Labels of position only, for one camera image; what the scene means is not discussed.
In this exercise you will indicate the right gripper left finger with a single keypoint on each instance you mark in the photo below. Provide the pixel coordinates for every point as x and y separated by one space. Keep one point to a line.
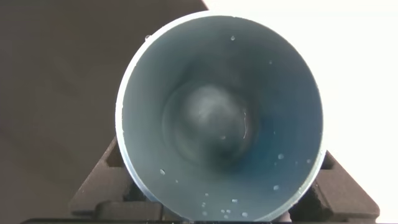
102 186

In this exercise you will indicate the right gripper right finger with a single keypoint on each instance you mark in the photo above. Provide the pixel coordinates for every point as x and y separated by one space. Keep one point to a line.
342 199

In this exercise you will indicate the teal plastic cup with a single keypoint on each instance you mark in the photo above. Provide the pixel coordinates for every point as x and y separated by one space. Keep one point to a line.
217 93

